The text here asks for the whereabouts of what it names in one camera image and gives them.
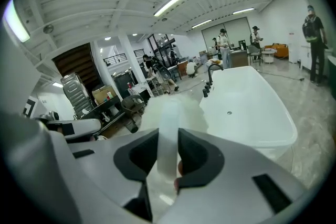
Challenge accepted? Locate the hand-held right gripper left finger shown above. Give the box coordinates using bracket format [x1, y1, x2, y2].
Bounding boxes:
[49, 128, 159, 224]

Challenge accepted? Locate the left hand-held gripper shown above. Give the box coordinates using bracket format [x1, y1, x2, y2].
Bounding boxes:
[22, 95, 102, 143]

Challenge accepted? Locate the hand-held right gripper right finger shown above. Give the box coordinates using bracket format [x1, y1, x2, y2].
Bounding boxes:
[157, 127, 313, 224]

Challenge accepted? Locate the white bathtub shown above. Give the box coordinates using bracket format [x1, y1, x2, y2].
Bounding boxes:
[198, 65, 299, 162]

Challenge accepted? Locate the white cloth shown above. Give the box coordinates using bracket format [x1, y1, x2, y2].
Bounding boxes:
[138, 93, 209, 180]

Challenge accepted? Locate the black bathtub faucet spout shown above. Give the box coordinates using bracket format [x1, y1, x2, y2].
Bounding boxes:
[208, 63, 225, 86]

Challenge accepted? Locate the dark green box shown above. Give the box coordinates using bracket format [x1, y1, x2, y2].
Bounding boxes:
[327, 56, 336, 101]

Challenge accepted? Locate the black cluttered desk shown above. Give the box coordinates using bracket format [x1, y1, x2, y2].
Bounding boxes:
[78, 102, 127, 132]

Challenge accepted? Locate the silver metal appliance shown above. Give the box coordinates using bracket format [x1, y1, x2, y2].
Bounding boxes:
[60, 72, 94, 116]

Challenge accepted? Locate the open cardboard box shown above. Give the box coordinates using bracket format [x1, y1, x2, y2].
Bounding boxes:
[91, 85, 118, 106]

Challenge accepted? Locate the black mesh waste bin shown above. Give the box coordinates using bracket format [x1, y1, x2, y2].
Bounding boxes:
[125, 120, 139, 134]

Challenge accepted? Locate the brown wicker chair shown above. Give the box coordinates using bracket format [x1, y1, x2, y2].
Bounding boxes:
[121, 94, 146, 119]

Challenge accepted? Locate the dark wooden staircase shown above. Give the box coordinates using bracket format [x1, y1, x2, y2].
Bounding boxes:
[52, 43, 103, 93]

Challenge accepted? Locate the marble pattern table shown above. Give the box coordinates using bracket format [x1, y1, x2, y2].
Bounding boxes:
[128, 82, 152, 100]

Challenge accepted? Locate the brown counter cabinet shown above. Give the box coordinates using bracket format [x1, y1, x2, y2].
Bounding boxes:
[228, 49, 249, 69]

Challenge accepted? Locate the round white coffee table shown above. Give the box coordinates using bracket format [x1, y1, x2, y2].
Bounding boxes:
[261, 49, 277, 64]

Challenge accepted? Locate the grey chair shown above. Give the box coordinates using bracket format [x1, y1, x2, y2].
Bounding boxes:
[248, 45, 264, 67]

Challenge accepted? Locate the orange sofa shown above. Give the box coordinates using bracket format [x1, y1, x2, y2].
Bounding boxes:
[264, 43, 289, 59]

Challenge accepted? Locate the long ceiling light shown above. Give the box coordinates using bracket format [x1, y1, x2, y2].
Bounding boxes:
[4, 0, 31, 43]
[232, 7, 255, 15]
[153, 0, 190, 18]
[191, 19, 213, 29]

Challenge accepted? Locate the white water dispenser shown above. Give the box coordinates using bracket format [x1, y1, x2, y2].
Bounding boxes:
[288, 31, 300, 64]

